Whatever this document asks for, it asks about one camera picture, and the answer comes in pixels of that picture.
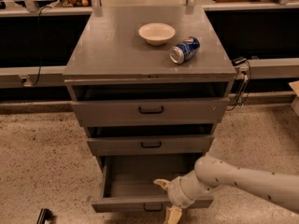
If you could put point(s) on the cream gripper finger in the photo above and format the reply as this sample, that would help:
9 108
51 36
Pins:
173 215
163 183

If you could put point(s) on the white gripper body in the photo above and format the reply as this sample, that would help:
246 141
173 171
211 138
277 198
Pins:
175 190

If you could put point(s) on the grey bottom drawer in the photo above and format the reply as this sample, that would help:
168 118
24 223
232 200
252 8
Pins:
128 186

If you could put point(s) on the grey drawer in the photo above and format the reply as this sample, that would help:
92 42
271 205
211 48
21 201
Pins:
146 145
128 186
149 112

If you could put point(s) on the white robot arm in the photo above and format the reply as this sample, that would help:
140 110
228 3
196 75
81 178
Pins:
209 174

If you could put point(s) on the grey middle drawer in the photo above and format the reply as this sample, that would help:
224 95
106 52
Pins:
146 145

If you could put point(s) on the grey drawer cabinet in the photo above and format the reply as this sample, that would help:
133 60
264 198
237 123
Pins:
112 62

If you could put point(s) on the grey top drawer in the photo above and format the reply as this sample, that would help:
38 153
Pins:
149 112

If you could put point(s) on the black object on floor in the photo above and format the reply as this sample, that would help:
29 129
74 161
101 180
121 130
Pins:
44 215

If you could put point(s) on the blue soda can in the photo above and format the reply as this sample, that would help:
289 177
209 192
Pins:
184 50

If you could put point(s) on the black power adapter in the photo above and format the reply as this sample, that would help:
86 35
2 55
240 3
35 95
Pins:
238 61

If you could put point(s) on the white ceramic bowl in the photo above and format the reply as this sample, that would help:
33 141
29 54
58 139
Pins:
156 34

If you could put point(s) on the cardboard box right edge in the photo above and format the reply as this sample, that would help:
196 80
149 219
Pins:
295 103

